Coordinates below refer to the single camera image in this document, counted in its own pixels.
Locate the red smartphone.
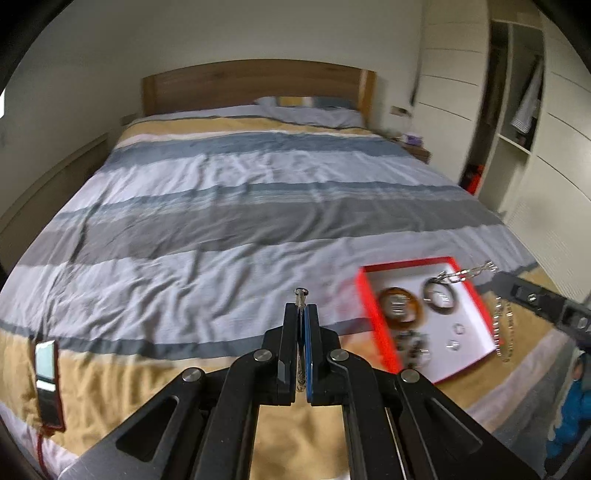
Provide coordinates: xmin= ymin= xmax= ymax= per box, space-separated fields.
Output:
xmin=34 ymin=340 xmax=65 ymax=432

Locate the amber bangle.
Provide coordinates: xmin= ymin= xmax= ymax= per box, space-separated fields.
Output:
xmin=378 ymin=287 xmax=424 ymax=330

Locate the wall power socket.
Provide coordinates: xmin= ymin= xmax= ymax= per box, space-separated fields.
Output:
xmin=390 ymin=106 xmax=410 ymax=117

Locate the dark beaded bracelet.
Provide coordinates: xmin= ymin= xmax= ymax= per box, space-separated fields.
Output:
xmin=392 ymin=329 xmax=431 ymax=368

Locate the striped bed duvet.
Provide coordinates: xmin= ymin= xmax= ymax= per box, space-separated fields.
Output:
xmin=1 ymin=106 xmax=549 ymax=479

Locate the wooden headboard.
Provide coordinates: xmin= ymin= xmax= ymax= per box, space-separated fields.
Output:
xmin=141 ymin=59 xmax=377 ymax=121

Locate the red bag in wardrobe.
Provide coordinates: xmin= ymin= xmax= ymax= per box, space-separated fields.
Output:
xmin=461 ymin=164 xmax=484 ymax=195

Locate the purple item on nightstand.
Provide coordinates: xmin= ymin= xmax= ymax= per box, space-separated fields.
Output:
xmin=402 ymin=133 xmax=423 ymax=146

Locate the silver bangle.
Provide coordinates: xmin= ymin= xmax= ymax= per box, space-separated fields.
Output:
xmin=294 ymin=287 xmax=308 ymax=392

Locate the silver chain necklace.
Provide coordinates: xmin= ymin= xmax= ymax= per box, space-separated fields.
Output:
xmin=427 ymin=260 xmax=516 ymax=363

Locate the white wardrobe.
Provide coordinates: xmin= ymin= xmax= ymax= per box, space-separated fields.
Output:
xmin=412 ymin=1 xmax=590 ymax=299

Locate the silver wristwatch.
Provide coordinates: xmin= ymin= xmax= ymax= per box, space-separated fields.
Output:
xmin=389 ymin=294 xmax=408 ymax=321

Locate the hanging striped shirt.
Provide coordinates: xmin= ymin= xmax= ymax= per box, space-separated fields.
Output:
xmin=511 ymin=59 xmax=544 ymax=134

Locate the striped pillow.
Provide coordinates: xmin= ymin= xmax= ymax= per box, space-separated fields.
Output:
xmin=253 ymin=95 xmax=366 ymax=129

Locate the blue gloved right hand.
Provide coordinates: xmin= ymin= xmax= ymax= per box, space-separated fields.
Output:
xmin=546 ymin=353 xmax=590 ymax=461

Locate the wooden nightstand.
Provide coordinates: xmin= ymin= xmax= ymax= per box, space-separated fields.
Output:
xmin=393 ymin=138 xmax=431 ymax=164

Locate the dark brown bangle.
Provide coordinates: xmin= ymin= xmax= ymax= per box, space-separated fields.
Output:
xmin=422 ymin=278 xmax=459 ymax=315

